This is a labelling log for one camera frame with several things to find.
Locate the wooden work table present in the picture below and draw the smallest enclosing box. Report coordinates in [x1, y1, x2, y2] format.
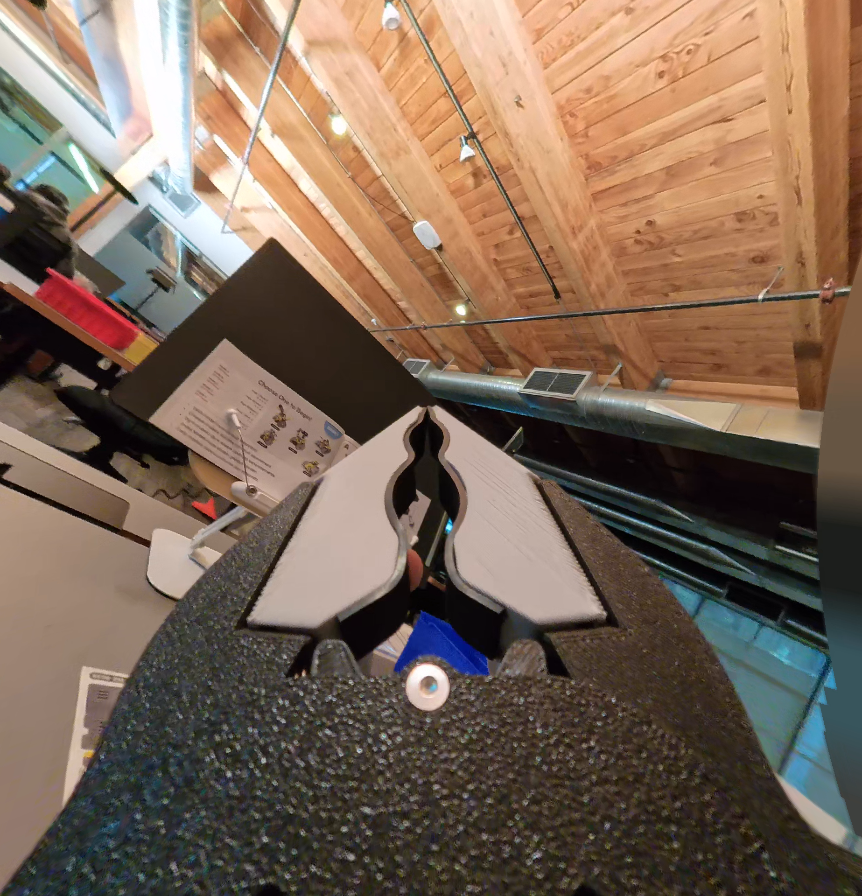
[0, 269, 139, 373]

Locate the black divider board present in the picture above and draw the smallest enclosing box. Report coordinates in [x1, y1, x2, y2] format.
[111, 238, 439, 449]

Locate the yellow and grey sticker sheet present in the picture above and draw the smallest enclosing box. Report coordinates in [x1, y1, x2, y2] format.
[63, 665, 131, 806]

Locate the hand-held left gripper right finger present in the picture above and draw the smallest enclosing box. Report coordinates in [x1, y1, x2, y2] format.
[429, 405, 608, 660]

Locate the black lighting track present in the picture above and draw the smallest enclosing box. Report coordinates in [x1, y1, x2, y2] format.
[398, 0, 563, 302]

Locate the red plastic bin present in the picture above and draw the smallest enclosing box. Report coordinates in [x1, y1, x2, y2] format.
[35, 268, 141, 351]

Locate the thin metal ceiling pipe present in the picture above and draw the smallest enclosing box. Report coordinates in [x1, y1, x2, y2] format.
[368, 279, 853, 334]

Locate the white vent grille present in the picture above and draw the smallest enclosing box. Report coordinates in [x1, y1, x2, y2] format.
[520, 367, 594, 401]

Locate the blue plastic bin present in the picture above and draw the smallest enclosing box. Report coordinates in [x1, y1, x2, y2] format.
[396, 610, 490, 677]

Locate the printed instruction booklet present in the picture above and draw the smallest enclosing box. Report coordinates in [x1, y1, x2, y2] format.
[151, 339, 359, 491]

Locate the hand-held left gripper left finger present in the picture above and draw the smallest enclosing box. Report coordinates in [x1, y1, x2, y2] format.
[246, 405, 433, 660]

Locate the silver insulated air duct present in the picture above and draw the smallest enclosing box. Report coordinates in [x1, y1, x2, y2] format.
[74, 0, 202, 214]

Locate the black office chair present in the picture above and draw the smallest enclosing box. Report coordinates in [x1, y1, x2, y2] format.
[55, 385, 188, 484]

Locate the silver horizontal air duct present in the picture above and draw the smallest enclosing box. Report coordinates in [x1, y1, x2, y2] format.
[403, 357, 821, 473]

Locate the white folding book stand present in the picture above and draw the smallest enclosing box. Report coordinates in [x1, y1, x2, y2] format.
[147, 409, 292, 600]

